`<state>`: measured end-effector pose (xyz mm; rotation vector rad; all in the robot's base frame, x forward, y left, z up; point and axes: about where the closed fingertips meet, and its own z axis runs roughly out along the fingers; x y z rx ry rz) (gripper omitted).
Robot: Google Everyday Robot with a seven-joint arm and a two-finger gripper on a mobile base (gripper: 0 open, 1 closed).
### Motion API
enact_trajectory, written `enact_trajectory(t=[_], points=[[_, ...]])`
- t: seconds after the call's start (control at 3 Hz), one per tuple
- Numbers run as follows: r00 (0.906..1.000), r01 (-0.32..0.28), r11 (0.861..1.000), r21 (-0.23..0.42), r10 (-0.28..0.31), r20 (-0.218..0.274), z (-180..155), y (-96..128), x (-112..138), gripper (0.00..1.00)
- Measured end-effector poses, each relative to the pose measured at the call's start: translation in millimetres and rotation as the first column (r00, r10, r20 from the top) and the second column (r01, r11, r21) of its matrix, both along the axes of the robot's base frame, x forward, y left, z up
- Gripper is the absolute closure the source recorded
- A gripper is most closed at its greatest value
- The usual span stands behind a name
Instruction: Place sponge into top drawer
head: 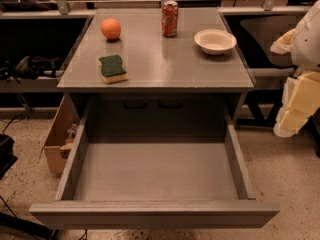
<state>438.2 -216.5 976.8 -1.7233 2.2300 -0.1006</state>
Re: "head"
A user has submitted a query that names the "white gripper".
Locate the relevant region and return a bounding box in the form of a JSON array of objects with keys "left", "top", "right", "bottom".
[{"left": 270, "top": 29, "right": 320, "bottom": 138}]

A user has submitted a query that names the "green and yellow sponge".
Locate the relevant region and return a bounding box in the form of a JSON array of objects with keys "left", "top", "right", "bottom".
[{"left": 99, "top": 55, "right": 128, "bottom": 84}]

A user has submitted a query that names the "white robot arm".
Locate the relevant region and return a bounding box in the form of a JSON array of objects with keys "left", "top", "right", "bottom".
[{"left": 270, "top": 1, "right": 320, "bottom": 138}]

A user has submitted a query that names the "grey drawer cabinet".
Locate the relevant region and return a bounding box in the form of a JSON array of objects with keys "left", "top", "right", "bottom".
[{"left": 58, "top": 8, "right": 253, "bottom": 144}]

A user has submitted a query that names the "open grey top drawer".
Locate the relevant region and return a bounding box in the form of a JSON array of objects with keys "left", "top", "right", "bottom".
[{"left": 28, "top": 97, "right": 280, "bottom": 231}]

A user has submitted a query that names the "white paper bowl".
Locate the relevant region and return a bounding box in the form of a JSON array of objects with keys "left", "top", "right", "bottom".
[{"left": 194, "top": 29, "right": 237, "bottom": 55}]

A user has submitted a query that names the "orange soda can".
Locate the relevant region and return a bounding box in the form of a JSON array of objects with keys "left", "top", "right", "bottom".
[{"left": 162, "top": 0, "right": 179, "bottom": 37}]

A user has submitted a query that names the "orange fruit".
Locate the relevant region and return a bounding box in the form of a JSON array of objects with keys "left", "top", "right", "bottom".
[{"left": 101, "top": 18, "right": 121, "bottom": 40}]

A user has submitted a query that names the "brown cardboard box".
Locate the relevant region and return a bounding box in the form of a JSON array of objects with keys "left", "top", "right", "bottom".
[{"left": 43, "top": 97, "right": 78, "bottom": 174}]

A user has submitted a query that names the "black headset on shelf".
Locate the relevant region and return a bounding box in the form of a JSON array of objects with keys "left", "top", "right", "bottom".
[{"left": 0, "top": 56, "right": 62, "bottom": 81}]

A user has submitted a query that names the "black equipment case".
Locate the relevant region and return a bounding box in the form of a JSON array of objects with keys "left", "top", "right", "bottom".
[{"left": 0, "top": 134, "right": 17, "bottom": 179}]

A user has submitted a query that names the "black drawer handle right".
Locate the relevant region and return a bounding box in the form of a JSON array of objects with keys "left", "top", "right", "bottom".
[{"left": 158, "top": 99, "right": 182, "bottom": 109}]

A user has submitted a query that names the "black drawer handle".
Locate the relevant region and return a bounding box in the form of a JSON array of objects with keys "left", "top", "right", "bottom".
[
  {"left": 158, "top": 99, "right": 182, "bottom": 109},
  {"left": 123, "top": 99, "right": 148, "bottom": 109}
]

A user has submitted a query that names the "black drawer handle left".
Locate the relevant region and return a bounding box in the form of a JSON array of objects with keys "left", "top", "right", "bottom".
[{"left": 123, "top": 99, "right": 148, "bottom": 109}]

